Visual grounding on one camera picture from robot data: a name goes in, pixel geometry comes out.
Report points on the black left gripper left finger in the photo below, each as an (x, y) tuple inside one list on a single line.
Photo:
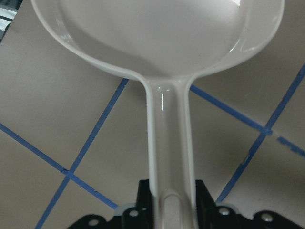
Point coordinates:
[(139, 216)]

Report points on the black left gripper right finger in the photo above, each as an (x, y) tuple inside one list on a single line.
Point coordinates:
[(213, 216)]

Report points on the beige plastic dustpan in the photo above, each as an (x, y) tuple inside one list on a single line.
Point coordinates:
[(165, 45)]

